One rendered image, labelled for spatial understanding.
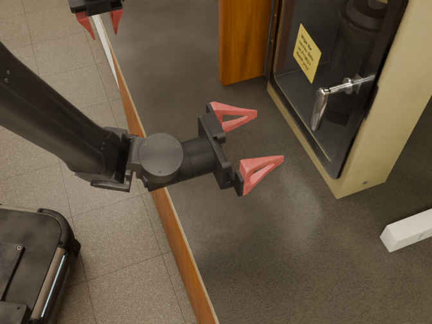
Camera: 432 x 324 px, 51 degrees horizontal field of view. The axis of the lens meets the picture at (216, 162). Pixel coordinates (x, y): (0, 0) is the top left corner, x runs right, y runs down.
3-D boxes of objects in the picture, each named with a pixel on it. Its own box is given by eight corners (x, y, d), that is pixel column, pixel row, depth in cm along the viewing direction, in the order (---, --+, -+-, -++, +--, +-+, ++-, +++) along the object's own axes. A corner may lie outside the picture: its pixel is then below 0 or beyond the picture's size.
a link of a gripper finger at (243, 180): (271, 120, 68) (213, 137, 66) (293, 156, 64) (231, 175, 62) (267, 148, 73) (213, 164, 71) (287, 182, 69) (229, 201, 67)
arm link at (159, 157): (102, 131, 68) (91, 186, 66) (94, 106, 57) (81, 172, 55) (180, 144, 70) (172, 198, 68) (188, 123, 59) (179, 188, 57)
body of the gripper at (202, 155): (209, 112, 69) (162, 125, 67) (234, 162, 63) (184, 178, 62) (209, 138, 74) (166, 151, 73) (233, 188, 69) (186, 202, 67)
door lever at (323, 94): (341, 126, 75) (333, 116, 77) (355, 85, 68) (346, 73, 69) (312, 135, 74) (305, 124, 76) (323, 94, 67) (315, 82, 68)
